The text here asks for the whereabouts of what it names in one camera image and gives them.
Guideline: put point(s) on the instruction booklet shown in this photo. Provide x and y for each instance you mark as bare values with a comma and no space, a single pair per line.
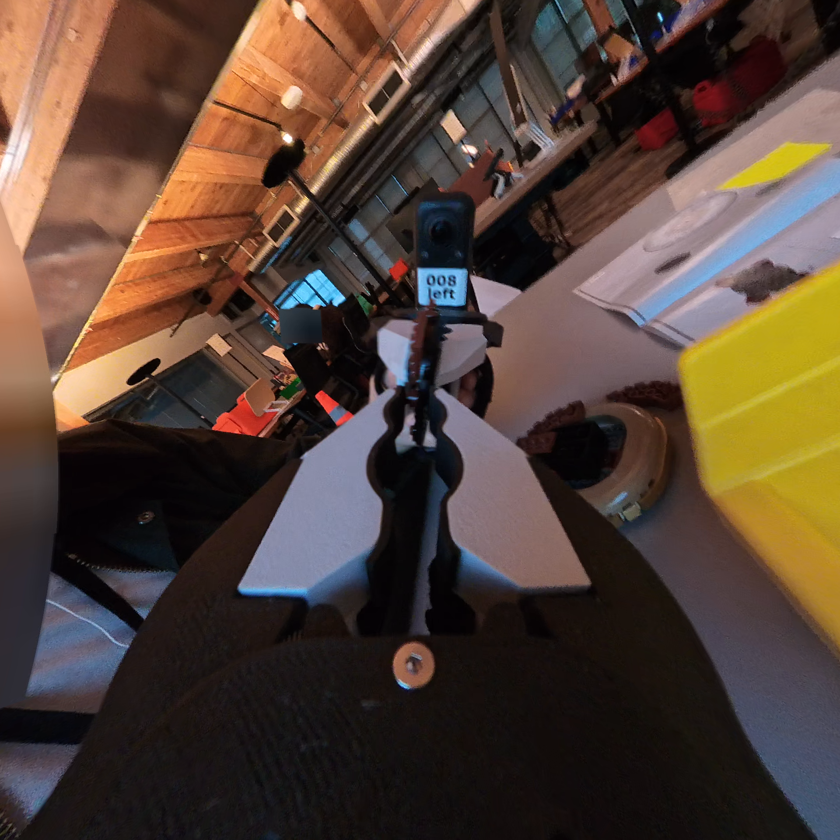
722,262

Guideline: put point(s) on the yellow sticky note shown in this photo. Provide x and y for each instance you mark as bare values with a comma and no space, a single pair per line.
774,164

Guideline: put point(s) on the tan brick pot base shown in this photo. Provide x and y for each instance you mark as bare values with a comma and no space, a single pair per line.
630,472

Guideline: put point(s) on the orange traffic cone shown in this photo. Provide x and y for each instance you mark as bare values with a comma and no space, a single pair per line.
336,410

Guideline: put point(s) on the person's left hand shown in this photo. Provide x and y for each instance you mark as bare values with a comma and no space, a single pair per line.
469,392

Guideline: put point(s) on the red storage bin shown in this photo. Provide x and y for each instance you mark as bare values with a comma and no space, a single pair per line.
715,98
656,128
761,65

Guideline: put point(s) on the yellow plastic bin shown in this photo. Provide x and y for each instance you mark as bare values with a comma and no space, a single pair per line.
774,426

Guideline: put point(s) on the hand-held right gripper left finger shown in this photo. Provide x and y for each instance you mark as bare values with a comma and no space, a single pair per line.
315,525

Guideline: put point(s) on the round brown brick plate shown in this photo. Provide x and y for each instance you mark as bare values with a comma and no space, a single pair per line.
420,367

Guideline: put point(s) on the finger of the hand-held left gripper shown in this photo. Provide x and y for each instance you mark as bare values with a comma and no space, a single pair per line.
463,354
394,348

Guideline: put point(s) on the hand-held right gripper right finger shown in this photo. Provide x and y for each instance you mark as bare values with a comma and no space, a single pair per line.
518,525

